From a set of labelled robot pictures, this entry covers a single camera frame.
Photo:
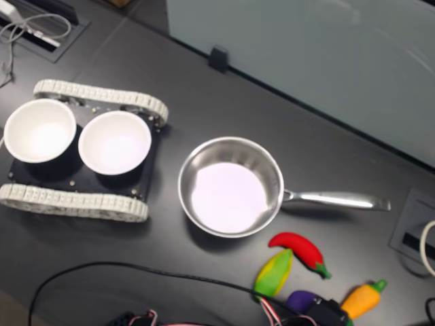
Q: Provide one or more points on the purple toy aubergine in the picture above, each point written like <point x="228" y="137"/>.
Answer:
<point x="299" y="299"/>

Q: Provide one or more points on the orange toy carrot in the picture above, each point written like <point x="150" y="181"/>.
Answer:
<point x="362" y="300"/>

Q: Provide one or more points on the yellow green toy corn cob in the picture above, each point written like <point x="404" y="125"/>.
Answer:
<point x="273" y="275"/>

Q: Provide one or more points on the red toy chilli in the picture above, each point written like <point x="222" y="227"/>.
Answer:
<point x="299" y="248"/>

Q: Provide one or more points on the frosted glass partition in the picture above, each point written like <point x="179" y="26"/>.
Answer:
<point x="306" y="51"/>

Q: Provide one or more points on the white bowl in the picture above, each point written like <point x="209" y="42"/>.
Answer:
<point x="113" y="142"/>
<point x="39" y="130"/>

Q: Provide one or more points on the black partition clip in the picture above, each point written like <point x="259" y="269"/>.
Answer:
<point x="218" y="59"/>

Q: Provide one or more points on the black vehicle with white tracks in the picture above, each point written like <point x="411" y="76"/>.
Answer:
<point x="51" y="176"/>

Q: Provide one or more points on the brown cardboard box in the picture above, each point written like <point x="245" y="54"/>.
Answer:
<point x="119" y="2"/>

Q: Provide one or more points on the white power adapter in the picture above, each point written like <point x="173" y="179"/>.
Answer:
<point x="8" y="10"/>

